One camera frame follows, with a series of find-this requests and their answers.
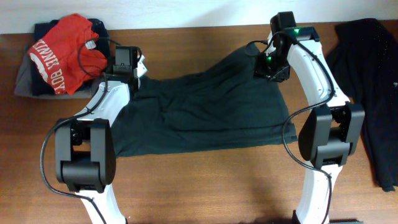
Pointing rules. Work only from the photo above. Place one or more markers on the black t-shirt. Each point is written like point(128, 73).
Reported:
point(364, 64)

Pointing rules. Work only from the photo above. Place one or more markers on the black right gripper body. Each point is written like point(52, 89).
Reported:
point(272, 66)

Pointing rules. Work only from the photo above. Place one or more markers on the navy folded garment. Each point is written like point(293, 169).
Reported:
point(39, 86)

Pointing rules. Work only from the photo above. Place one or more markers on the dark green Nike t-shirt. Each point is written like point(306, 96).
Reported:
point(224, 107)

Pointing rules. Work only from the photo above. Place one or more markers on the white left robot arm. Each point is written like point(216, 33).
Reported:
point(85, 159)

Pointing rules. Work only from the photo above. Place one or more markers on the red folded t-shirt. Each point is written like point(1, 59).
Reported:
point(63, 58)

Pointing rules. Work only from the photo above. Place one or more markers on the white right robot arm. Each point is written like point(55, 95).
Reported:
point(331, 132)

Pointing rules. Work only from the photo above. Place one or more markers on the grey folded garment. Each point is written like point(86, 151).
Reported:
point(24, 81)

